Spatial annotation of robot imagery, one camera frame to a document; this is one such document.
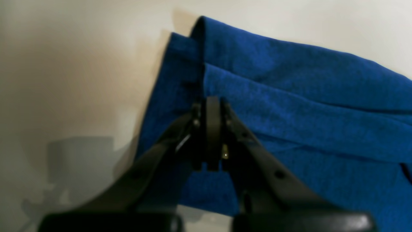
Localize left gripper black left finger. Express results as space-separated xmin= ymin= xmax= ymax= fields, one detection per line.
xmin=38 ymin=99 xmax=207 ymax=232

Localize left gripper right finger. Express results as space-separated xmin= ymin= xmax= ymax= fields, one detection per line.
xmin=206 ymin=97 xmax=377 ymax=232

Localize dark blue t-shirt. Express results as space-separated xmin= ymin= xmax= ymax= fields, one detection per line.
xmin=136 ymin=16 xmax=412 ymax=232

